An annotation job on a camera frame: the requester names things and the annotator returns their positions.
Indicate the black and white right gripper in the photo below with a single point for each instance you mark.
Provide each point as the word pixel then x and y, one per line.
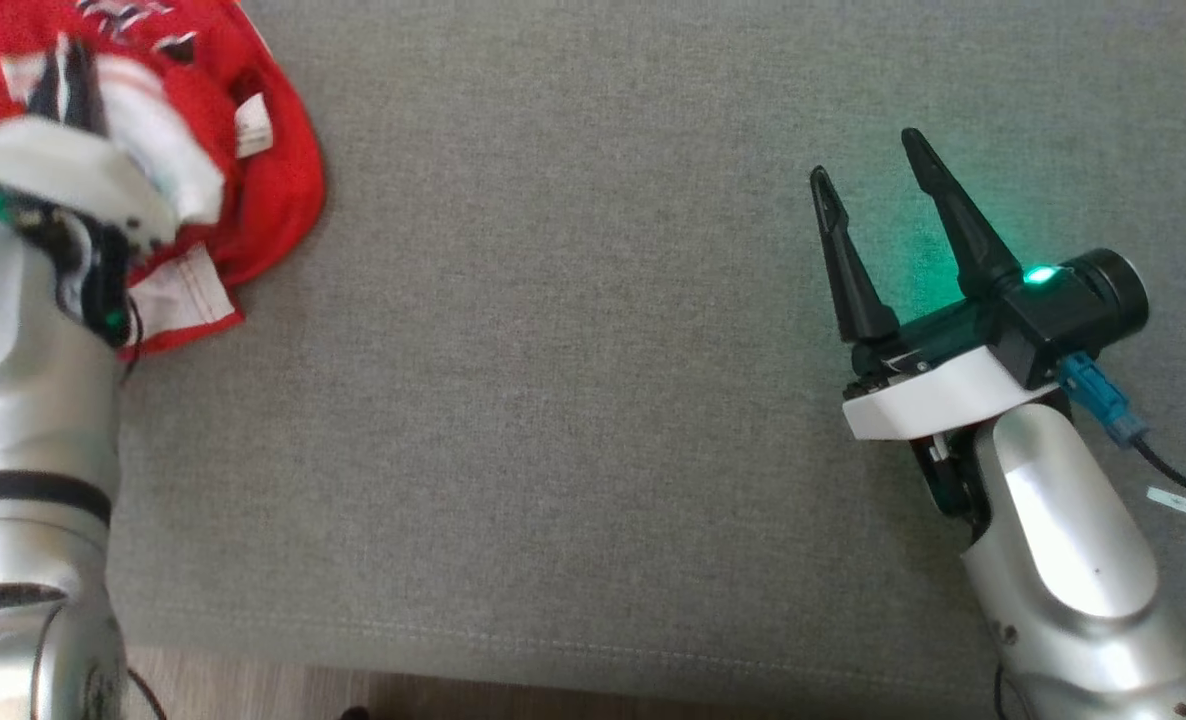
pixel 933 395

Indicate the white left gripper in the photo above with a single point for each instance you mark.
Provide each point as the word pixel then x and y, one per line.
pixel 63 165

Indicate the red jersey with white stripes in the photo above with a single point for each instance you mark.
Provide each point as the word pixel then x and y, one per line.
pixel 13 25

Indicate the red shorts with white stripe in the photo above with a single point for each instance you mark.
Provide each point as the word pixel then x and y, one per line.
pixel 283 190

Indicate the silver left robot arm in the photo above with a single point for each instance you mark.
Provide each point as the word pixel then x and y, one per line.
pixel 23 400

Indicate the grey fabric sofa seat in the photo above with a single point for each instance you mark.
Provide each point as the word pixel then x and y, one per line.
pixel 553 350

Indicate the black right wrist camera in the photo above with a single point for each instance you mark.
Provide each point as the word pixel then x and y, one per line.
pixel 1103 295

